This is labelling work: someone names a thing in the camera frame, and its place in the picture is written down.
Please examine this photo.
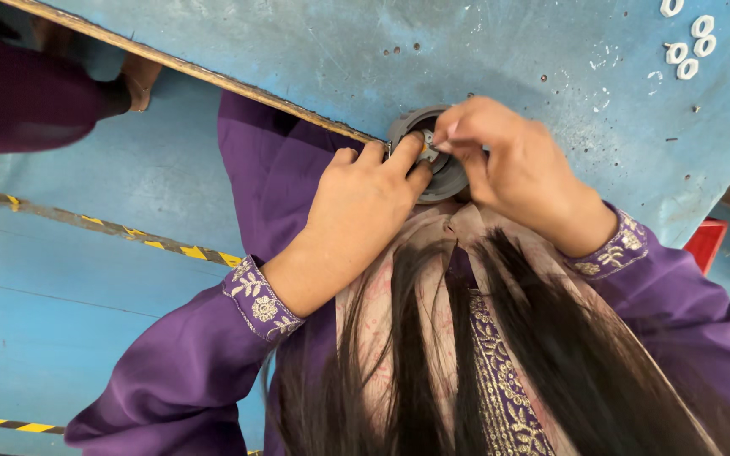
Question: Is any person's right hand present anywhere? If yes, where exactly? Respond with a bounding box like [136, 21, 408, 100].
[432, 95, 584, 249]

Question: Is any person's left hand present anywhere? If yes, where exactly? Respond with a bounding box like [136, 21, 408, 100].
[300, 132, 433, 281]

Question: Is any grey round plastic housing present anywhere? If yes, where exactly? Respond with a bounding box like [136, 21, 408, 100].
[387, 104, 471, 205]

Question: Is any purple embroidered tunic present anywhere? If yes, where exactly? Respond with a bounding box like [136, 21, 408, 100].
[64, 90, 730, 456]

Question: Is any beige printed scarf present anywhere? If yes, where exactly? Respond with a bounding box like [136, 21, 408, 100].
[335, 201, 578, 456]

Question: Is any red plastic crate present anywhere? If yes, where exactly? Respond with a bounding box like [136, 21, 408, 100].
[683, 217, 730, 276]

